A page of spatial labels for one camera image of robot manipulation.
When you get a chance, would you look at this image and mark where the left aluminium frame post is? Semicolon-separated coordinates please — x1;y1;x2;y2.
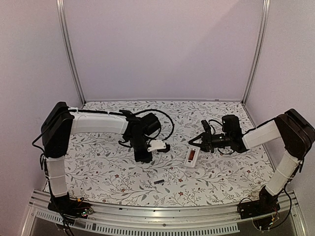
56;0;86;106

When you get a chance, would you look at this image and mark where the white remote control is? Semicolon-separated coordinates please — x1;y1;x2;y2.
184;146;200;168

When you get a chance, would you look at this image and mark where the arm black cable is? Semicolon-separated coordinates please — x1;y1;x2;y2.
208;119;237;155
118;109;174;148

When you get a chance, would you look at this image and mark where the aluminium frame post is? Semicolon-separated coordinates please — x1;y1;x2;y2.
56;0;86;106
242;0;271;105

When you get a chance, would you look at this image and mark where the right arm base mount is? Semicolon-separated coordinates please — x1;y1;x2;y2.
237;197;280;232

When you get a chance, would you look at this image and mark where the front aluminium rail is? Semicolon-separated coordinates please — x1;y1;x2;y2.
21;190;308;236

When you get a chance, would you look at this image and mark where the black battery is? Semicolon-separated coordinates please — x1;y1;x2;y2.
154;179;164;184

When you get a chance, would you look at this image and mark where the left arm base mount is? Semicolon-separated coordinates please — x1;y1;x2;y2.
48;193;94;218

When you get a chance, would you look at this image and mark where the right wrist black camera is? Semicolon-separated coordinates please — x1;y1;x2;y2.
201;120;212;135

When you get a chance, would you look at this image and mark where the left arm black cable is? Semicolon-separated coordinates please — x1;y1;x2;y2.
118;109;174;148

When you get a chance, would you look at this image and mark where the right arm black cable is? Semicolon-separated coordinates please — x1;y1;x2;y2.
208;119;237;155

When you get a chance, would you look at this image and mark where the right aluminium frame post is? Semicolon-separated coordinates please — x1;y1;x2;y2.
242;0;271;105

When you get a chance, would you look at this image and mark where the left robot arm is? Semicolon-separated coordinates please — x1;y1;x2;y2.
39;102;166;213

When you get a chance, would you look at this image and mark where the floral patterned table mat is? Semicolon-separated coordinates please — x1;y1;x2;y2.
64;101;274;207

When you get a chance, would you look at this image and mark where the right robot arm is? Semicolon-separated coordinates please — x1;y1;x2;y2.
189;109;315;214

